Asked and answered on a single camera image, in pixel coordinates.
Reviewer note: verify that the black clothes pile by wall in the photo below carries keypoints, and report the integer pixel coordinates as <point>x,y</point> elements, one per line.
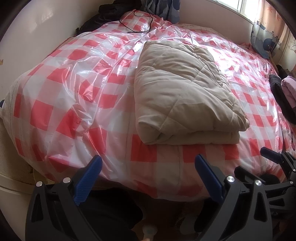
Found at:
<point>109,13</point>

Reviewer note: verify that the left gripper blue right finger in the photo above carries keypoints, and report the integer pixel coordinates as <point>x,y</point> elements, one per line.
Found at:
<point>212,177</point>

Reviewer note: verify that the window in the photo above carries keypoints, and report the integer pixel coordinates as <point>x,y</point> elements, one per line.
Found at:
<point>250,9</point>

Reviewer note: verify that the cream quilted jacket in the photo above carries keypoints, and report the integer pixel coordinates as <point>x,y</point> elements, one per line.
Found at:
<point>182,98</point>

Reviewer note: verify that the red checkered plastic bed cover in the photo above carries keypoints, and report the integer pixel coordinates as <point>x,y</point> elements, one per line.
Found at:
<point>79,102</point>

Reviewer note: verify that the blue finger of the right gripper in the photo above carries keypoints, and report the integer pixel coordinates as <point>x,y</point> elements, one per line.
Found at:
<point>271,155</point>

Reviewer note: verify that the dark garment at bed edge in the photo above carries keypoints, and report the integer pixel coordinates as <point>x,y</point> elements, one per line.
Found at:
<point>286,109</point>

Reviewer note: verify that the left blue cartoon curtain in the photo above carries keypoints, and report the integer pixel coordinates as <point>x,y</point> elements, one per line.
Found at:
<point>169,10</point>

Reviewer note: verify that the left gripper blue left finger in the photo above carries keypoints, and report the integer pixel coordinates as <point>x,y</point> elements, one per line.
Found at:
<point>85,179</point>

